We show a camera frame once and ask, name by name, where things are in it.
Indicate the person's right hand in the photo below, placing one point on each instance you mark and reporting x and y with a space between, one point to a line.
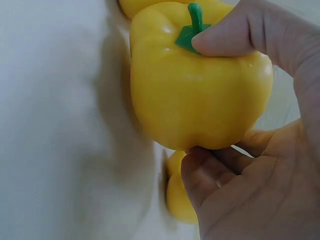
280 190

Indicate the person's right fingers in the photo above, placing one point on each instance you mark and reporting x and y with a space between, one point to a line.
212 175

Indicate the person's right thumb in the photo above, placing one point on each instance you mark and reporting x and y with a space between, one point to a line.
250 32

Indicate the yellow bell pepper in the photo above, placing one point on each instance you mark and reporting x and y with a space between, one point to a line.
190 100
177 197
140 6

